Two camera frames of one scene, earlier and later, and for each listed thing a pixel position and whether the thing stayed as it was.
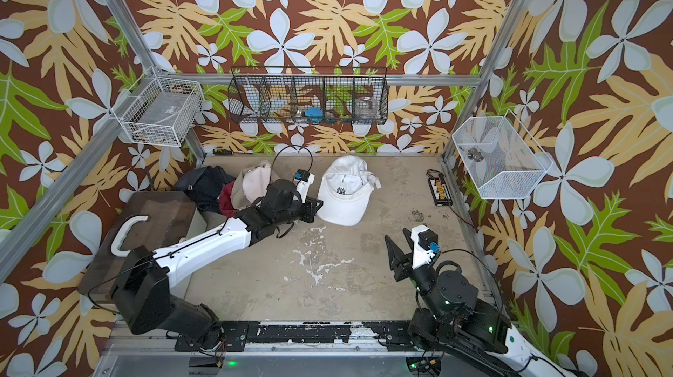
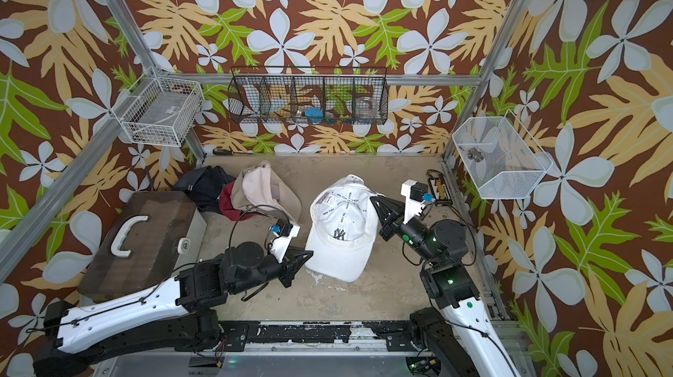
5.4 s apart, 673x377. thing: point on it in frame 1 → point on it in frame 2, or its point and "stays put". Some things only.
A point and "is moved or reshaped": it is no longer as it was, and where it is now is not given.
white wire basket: (159, 110) stays put
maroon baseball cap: (225, 205) stays put
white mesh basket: (500, 157) stays put
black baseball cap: (204, 186) stays put
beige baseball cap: (237, 194) stays put
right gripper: (400, 264) → (389, 211)
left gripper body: (307, 209) → (286, 265)
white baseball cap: (345, 191) is moved or reshaped
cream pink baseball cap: (255, 181) stays put
